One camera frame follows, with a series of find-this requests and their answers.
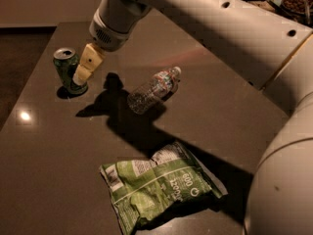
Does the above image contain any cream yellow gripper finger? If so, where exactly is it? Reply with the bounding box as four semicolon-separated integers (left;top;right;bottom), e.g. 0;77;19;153
72;43;105;86

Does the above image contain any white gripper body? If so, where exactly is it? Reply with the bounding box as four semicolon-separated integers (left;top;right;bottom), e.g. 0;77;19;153
89;0;151;52

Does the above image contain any green soda can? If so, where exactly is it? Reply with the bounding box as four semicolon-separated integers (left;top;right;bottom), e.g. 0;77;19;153
53;47;88;96

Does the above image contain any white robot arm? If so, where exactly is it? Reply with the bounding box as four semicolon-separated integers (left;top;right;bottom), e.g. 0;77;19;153
73;0;313;235

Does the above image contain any clear plastic water bottle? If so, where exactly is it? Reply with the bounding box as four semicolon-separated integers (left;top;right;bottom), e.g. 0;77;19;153
127;67;182;115

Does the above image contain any green chip bag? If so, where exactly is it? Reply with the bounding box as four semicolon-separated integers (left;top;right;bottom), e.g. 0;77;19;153
100;141;227;235

